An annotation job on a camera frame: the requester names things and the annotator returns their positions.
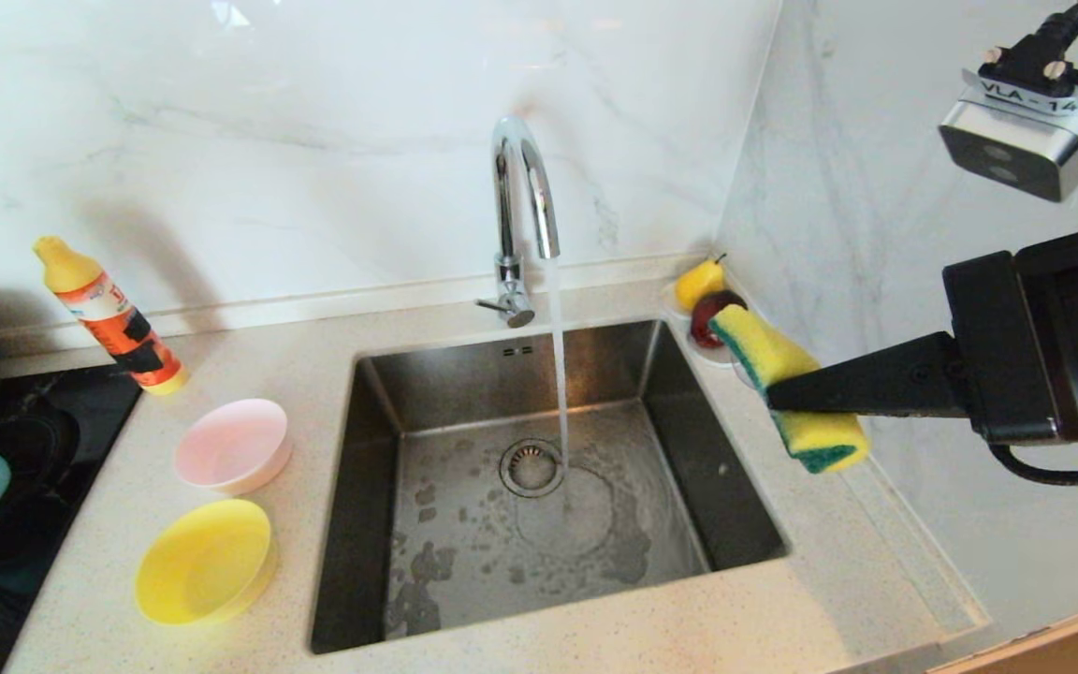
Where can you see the yellow pear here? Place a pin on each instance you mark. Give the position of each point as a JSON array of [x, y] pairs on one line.
[[696, 284]]

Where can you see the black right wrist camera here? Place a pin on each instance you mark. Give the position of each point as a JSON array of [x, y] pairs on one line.
[[1026, 140]]

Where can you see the pink plastic bowl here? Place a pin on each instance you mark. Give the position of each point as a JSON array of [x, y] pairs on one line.
[[232, 449]]

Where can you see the yellow plastic bowl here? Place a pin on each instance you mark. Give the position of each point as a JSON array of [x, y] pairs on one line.
[[205, 562]]

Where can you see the round metal drain strainer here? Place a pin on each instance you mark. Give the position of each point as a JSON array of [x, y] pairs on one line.
[[532, 468]]

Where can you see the small white dish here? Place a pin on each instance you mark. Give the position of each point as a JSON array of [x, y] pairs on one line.
[[721, 360]]

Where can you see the chrome gooseneck faucet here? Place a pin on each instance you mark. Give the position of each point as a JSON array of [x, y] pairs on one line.
[[505, 215]]

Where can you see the dark red apple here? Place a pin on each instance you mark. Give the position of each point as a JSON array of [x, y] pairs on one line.
[[703, 323]]

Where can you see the yellow green sponge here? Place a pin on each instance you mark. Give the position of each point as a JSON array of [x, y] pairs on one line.
[[764, 351]]

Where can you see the orange dish soap bottle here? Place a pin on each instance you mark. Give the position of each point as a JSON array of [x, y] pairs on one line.
[[118, 323]]

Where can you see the brown wooden panel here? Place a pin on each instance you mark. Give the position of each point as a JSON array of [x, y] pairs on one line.
[[1072, 646]]

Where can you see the black induction cooktop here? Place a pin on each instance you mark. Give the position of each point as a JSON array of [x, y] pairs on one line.
[[52, 440]]

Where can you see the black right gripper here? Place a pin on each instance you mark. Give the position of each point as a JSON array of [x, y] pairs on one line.
[[1063, 356]]

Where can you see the stainless steel sink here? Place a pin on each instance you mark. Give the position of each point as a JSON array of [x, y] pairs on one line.
[[464, 580]]

